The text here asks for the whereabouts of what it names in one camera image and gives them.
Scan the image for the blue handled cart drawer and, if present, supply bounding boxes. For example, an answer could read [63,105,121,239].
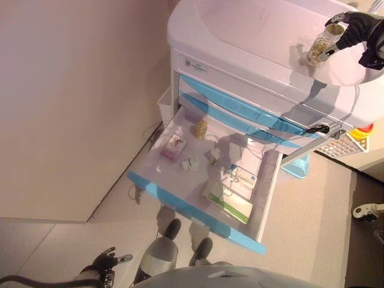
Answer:
[126,103,283,256]
[178,92,302,149]
[178,74,320,140]

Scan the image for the small white medicine box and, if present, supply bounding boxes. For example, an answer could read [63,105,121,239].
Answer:
[181,158,201,172]
[205,149,223,165]

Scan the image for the yellow sharps container red lid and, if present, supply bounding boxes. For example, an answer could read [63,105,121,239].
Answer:
[349,122,376,152]

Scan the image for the thin floor cable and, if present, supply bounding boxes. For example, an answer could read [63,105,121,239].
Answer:
[128,184,142,205]

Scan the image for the silver robot leg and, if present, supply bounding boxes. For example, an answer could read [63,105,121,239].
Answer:
[188,237,229,268]
[131,218,182,286]

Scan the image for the grey sleeved cable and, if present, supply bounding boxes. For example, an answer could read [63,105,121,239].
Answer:
[0,274,91,288]

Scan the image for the white wire side basket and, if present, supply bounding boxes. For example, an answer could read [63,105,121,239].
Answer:
[155,86,173,122]

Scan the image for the black cart lock key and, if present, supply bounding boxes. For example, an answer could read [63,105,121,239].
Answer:
[305,124,331,134]

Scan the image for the white perforated side basket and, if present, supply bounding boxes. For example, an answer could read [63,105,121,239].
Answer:
[313,131,371,158]

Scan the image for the white plastic bracket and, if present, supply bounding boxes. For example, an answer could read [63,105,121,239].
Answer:
[352,202,384,223]

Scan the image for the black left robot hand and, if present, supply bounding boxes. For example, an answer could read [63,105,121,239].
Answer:
[92,246,133,271]

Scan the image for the silver left robot leg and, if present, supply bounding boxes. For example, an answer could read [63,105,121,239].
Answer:
[131,218,182,286]

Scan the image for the blue white medicine box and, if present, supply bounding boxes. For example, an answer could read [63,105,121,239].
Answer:
[223,163,259,193]

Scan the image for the pink white medicine box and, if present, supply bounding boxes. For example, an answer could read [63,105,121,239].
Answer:
[161,134,187,161]

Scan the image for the cart label sticker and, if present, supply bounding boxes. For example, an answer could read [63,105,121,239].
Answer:
[183,58,208,73]

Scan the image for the light blue waste bin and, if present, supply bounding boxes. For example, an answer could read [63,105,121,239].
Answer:
[281,154,311,179]

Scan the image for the clear jar yellow pills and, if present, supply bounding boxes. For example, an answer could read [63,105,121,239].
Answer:
[191,119,208,140]
[305,23,344,67]

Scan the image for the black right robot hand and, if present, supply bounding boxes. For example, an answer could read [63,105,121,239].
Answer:
[317,11,376,60]

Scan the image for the grey robot torso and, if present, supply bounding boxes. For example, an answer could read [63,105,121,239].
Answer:
[143,260,346,288]

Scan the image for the white medical cart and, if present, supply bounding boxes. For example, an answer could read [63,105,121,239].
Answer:
[166,0,384,164]

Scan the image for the green white medicine box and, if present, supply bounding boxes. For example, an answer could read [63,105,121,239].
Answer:
[202,184,254,225]

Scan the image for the silver right robot leg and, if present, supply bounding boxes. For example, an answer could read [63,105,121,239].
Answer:
[188,237,229,268]

